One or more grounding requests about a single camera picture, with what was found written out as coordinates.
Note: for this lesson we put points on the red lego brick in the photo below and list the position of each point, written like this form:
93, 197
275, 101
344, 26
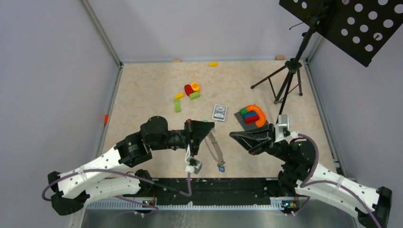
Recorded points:
251, 119

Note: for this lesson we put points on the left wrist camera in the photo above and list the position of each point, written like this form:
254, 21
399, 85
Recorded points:
192, 165

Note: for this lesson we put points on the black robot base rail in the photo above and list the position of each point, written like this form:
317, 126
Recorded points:
212, 191

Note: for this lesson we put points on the grey lego baseplate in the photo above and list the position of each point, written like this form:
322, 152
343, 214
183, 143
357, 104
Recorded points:
245, 126

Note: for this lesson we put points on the red cylinder block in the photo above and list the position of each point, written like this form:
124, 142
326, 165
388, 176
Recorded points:
188, 89

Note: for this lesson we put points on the green rectangular block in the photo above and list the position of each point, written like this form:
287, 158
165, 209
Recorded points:
194, 95

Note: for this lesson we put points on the black tripod stand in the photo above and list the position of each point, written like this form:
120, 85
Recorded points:
293, 65

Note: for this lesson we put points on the blue lego brick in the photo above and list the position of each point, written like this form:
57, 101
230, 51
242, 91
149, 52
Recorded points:
250, 114

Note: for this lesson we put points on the orange curved lego tube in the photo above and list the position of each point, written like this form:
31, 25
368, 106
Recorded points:
262, 118

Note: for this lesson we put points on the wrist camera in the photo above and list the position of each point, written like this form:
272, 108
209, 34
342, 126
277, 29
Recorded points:
282, 130
192, 165

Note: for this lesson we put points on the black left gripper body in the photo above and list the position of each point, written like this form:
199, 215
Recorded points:
193, 149

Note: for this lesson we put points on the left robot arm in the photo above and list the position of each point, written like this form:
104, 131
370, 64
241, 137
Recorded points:
106, 176

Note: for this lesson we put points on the orange round block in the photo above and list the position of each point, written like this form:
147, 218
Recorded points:
195, 86

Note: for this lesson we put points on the perforated metal keyring plate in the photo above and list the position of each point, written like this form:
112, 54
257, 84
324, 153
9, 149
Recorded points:
214, 148

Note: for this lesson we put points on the playing card deck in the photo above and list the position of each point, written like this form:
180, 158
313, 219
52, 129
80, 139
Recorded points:
219, 113

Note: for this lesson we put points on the black perforated panel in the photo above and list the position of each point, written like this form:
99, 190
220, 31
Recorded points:
360, 28

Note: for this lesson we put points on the green lego brick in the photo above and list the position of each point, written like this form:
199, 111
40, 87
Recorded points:
243, 111

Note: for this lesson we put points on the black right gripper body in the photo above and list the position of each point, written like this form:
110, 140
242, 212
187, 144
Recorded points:
279, 150

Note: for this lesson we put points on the yellow rectangular block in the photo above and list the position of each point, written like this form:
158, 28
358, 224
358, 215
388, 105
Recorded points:
179, 95

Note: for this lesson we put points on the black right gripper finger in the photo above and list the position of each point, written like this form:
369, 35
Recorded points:
255, 147
263, 133

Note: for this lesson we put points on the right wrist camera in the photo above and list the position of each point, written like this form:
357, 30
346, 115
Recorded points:
282, 130

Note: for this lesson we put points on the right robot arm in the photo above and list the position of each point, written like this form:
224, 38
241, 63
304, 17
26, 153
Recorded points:
302, 174

